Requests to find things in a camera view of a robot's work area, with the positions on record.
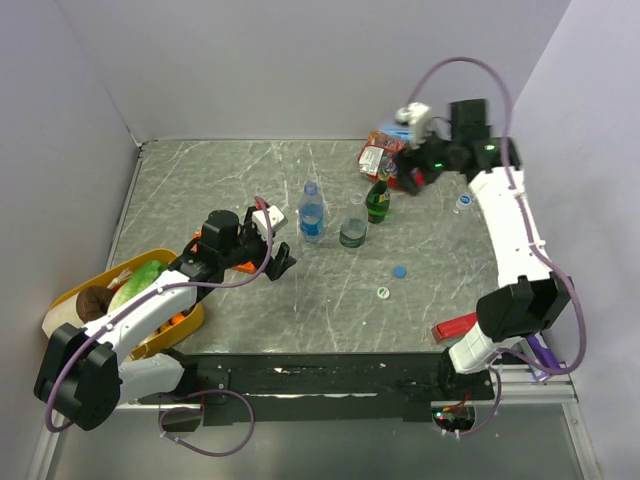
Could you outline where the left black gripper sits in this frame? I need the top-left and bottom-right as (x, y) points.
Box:
(220, 206), (296, 279)

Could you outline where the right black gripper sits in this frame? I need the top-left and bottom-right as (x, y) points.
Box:
(388, 118), (459, 197)

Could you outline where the blue white bottle cap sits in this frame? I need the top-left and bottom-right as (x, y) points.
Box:
(455, 194), (473, 211)

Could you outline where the blue label water bottle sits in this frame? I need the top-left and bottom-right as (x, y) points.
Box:
(298, 181), (324, 242)

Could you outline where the green label clear bottle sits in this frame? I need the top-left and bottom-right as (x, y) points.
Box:
(339, 193), (368, 249)

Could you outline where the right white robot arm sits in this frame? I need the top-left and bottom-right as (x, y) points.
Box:
(394, 99), (575, 399)

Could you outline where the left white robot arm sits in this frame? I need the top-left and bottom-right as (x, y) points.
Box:
(34, 203), (296, 433)

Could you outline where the green glass bottle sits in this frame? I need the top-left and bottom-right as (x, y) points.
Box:
(365, 172), (390, 224)

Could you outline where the green white bottle cap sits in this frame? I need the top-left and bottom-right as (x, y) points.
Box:
(376, 287), (390, 300)

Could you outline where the solid blue bottle cap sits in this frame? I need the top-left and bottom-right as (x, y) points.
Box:
(392, 265), (407, 278)

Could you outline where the orange razor box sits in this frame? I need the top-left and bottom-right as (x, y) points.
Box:
(193, 227), (257, 274)

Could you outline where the light blue box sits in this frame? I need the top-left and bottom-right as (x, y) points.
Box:
(378, 120), (410, 141)

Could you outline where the red snack bag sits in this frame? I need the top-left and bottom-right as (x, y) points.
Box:
(357, 128), (409, 191)

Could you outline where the yellow basket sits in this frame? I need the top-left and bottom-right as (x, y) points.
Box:
(49, 248), (204, 360)

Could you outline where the carrot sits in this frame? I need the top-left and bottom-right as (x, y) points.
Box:
(156, 313), (185, 334)

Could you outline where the green lettuce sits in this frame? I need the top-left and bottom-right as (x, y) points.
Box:
(107, 260), (167, 313)

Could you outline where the red rectangular box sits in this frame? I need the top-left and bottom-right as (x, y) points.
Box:
(431, 312), (477, 344)

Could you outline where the brown white paper roll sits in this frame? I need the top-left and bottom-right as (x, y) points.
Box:
(42, 286), (115, 338)

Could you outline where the purple box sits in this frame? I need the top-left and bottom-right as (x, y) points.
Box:
(526, 333), (561, 382)

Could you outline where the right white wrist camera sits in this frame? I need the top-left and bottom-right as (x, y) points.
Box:
(395, 102), (432, 149)

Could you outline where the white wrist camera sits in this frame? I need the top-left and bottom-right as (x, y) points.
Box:
(251, 205), (288, 238)
(395, 102), (432, 149)

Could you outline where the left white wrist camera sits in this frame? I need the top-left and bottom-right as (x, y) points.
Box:
(251, 205), (288, 238)

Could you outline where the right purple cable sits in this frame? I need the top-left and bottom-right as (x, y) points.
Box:
(404, 56), (587, 377)

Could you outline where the purple cable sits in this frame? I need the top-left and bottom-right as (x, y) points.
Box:
(404, 56), (587, 377)
(43, 197), (276, 434)

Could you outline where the black base frame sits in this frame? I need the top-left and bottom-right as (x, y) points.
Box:
(140, 352), (495, 426)

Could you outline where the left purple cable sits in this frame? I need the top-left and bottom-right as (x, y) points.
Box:
(43, 197), (276, 434)

